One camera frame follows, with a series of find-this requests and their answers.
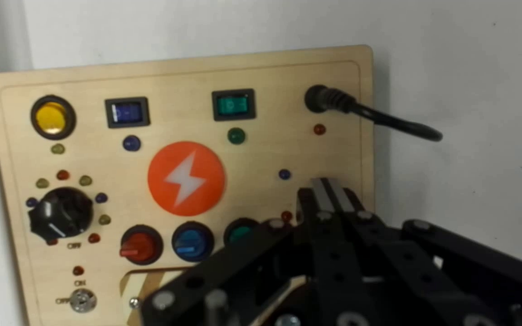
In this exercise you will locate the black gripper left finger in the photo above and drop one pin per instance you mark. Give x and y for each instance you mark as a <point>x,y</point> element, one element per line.
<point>237,273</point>

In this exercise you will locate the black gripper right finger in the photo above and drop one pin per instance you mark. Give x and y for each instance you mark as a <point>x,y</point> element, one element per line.
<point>431,273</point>

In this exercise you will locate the wooden button board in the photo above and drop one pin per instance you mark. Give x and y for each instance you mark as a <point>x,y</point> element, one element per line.
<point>262,157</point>

